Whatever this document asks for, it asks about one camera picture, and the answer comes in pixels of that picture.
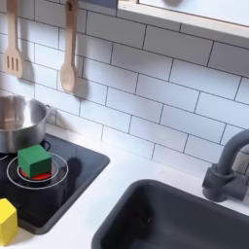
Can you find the dark grey tap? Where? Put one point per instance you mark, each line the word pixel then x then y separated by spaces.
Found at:
pixel 220 181

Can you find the wooden slotted spatula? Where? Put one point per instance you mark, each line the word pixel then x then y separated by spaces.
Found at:
pixel 11 26

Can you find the black toy stove top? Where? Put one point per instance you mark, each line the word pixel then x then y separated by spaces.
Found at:
pixel 81 168

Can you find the yellow block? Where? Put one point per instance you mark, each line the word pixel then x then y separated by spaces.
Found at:
pixel 7 223

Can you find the steel pot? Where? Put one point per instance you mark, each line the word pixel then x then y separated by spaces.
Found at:
pixel 22 136

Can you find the dark grey sink basin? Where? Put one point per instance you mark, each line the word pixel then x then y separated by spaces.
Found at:
pixel 168 220

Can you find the green block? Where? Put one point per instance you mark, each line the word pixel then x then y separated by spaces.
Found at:
pixel 34 162

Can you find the wooden spoon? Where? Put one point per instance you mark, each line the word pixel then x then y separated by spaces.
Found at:
pixel 68 78

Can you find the grey extractor hood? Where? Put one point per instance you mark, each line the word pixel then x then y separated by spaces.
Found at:
pixel 100 3

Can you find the wooden kitchen shelf frame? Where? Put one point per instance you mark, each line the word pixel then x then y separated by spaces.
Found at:
pixel 181 19

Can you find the white toy microwave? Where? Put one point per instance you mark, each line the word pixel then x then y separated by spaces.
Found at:
pixel 220 9

